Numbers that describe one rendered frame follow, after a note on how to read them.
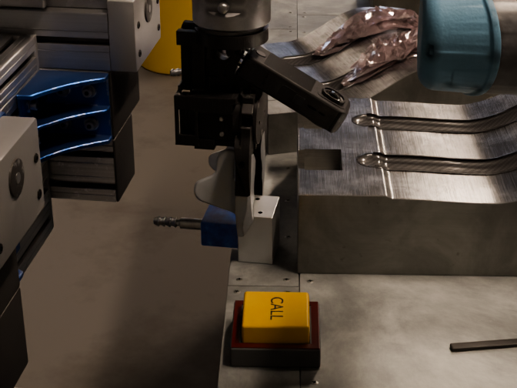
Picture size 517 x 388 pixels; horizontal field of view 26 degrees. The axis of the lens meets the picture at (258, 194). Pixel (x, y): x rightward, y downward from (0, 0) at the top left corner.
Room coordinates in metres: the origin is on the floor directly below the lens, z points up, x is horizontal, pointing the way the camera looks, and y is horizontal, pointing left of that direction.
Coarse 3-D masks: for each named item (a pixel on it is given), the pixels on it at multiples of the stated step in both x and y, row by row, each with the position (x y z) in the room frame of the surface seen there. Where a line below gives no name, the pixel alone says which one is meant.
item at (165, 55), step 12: (168, 0) 3.70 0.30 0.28; (180, 0) 3.70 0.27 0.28; (168, 12) 3.70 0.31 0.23; (180, 12) 3.70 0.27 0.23; (168, 24) 3.71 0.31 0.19; (180, 24) 3.70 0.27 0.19; (168, 36) 3.71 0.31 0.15; (156, 48) 3.73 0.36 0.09; (168, 48) 3.71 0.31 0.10; (180, 48) 3.71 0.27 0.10; (156, 60) 3.73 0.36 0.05; (168, 60) 3.71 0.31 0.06; (180, 60) 3.71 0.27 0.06; (156, 72) 3.74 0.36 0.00; (168, 72) 3.72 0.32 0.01
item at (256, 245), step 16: (208, 208) 1.05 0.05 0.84; (256, 208) 1.02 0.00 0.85; (272, 208) 1.02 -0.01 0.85; (160, 224) 1.04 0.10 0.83; (176, 224) 1.04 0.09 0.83; (192, 224) 1.04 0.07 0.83; (208, 224) 1.02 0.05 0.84; (224, 224) 1.02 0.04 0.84; (256, 224) 1.01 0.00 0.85; (272, 224) 1.00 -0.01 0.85; (208, 240) 1.02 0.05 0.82; (224, 240) 1.01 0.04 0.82; (240, 240) 1.01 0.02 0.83; (256, 240) 1.01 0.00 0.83; (272, 240) 1.00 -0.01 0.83; (240, 256) 1.01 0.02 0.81; (256, 256) 1.01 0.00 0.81; (272, 256) 1.00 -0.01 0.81
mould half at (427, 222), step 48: (336, 144) 1.11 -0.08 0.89; (384, 144) 1.11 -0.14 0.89; (432, 144) 1.12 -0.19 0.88; (480, 144) 1.12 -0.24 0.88; (336, 192) 0.99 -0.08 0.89; (384, 192) 0.99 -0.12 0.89; (432, 192) 1.00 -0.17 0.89; (480, 192) 1.00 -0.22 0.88; (336, 240) 0.98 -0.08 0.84; (384, 240) 0.98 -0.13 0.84; (432, 240) 0.98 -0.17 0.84; (480, 240) 0.98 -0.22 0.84
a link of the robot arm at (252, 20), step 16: (192, 0) 1.03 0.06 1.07; (208, 0) 1.00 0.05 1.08; (224, 0) 1.00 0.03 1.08; (240, 0) 1.00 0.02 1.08; (256, 0) 1.01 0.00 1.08; (192, 16) 1.03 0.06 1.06; (208, 16) 1.00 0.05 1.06; (224, 16) 1.00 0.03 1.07; (240, 16) 1.00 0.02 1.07; (256, 16) 1.01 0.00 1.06; (208, 32) 1.01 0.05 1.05; (224, 32) 1.00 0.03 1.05; (240, 32) 1.00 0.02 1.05
